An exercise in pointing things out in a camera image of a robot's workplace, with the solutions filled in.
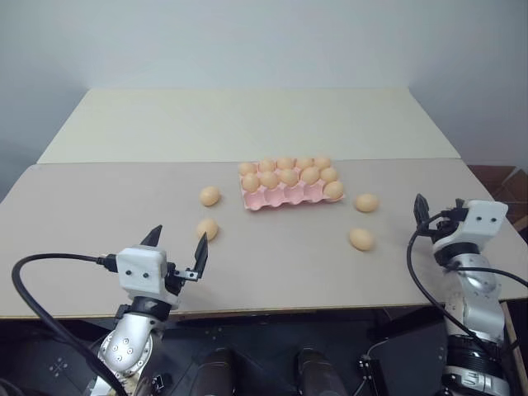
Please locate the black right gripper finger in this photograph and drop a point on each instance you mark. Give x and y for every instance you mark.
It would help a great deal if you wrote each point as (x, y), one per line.
(421, 209)

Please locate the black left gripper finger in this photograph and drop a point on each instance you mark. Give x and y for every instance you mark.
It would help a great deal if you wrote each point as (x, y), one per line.
(201, 257)
(152, 238)

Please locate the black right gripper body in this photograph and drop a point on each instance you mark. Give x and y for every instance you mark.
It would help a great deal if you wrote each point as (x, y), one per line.
(442, 229)

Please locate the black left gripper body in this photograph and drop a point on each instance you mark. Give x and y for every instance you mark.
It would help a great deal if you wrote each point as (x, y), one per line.
(175, 281)

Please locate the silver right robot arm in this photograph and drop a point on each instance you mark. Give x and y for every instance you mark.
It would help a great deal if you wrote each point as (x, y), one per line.
(474, 305)

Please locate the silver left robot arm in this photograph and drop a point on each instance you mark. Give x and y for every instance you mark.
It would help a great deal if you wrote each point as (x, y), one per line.
(123, 346)

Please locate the pink egg tray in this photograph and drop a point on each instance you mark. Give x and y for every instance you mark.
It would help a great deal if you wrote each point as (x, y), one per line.
(272, 200)

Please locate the tan egg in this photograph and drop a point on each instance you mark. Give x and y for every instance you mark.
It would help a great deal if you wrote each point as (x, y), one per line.
(247, 168)
(322, 161)
(366, 203)
(285, 163)
(334, 189)
(269, 179)
(310, 175)
(210, 196)
(329, 174)
(362, 239)
(251, 181)
(305, 163)
(207, 229)
(288, 176)
(266, 165)

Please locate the dark rounded shape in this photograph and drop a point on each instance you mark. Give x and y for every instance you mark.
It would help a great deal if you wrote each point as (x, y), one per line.
(319, 371)
(214, 371)

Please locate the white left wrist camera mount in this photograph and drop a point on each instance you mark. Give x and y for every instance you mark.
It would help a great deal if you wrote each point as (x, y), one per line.
(140, 268)

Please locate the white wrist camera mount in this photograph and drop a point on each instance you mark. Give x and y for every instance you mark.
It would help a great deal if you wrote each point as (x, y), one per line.
(140, 268)
(482, 220)

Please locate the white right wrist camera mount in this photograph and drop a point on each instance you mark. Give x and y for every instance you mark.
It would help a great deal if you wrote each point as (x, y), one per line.
(482, 220)

